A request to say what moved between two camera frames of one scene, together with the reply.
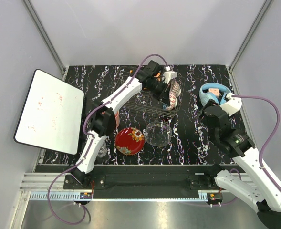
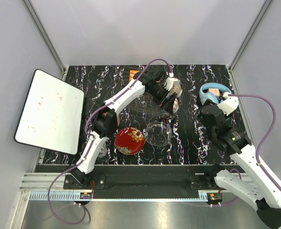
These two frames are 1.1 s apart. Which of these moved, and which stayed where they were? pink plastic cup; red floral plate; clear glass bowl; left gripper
Moved: left gripper
Stayed: pink plastic cup; red floral plate; clear glass bowl
